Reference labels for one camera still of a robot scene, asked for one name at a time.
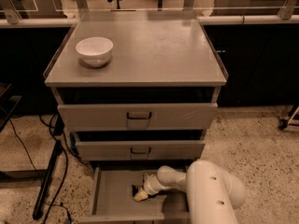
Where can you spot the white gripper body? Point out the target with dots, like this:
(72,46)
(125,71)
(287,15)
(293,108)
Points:
(149,186)

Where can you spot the dark rxbar chocolate bar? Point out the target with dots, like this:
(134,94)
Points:
(137,191)

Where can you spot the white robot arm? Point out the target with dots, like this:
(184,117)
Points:
(212,193)

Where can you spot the middle grey drawer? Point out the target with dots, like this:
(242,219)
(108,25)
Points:
(140,150)

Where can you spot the grey drawer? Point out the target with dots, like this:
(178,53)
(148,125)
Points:
(113,203)
(124,117)
(140,150)

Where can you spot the bottom grey drawer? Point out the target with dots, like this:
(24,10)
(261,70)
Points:
(113,203)

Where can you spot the grey drawer cabinet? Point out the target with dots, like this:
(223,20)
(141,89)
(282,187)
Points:
(159,57)

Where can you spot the top grey drawer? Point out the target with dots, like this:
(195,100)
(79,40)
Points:
(124,117)

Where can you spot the white ceramic bowl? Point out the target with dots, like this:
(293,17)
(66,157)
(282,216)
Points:
(95,51)

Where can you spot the wheeled cart base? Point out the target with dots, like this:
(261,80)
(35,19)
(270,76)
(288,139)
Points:
(292,119)

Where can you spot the black desk frame leg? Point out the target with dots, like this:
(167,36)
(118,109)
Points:
(45,185)

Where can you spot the white horizontal rail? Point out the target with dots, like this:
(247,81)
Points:
(211,20)

